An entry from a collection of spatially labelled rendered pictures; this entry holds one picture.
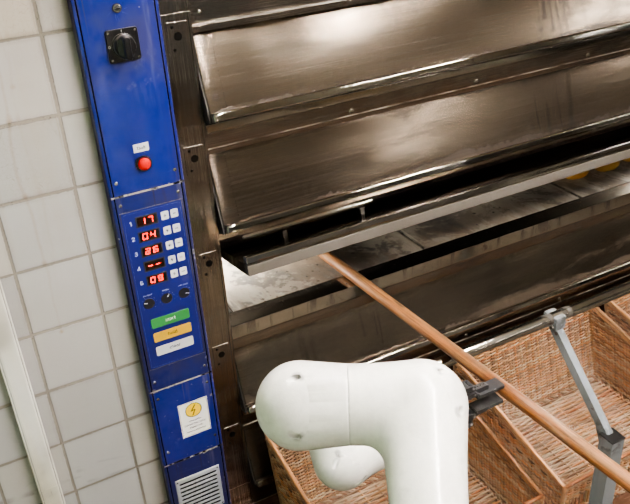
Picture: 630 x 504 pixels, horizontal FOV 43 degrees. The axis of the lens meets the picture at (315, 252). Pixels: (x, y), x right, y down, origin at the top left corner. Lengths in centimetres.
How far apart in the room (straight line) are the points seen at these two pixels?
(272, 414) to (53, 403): 92
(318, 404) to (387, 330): 117
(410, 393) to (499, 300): 138
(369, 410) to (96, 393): 99
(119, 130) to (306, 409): 78
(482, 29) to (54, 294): 116
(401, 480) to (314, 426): 13
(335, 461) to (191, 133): 73
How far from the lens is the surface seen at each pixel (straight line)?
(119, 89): 159
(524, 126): 219
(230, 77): 169
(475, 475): 238
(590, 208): 252
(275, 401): 105
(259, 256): 170
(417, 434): 103
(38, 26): 157
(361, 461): 150
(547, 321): 198
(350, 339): 215
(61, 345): 182
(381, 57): 185
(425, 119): 201
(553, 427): 164
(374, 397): 105
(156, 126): 163
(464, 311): 233
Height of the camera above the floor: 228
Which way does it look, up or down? 30 degrees down
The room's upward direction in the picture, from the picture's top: 3 degrees counter-clockwise
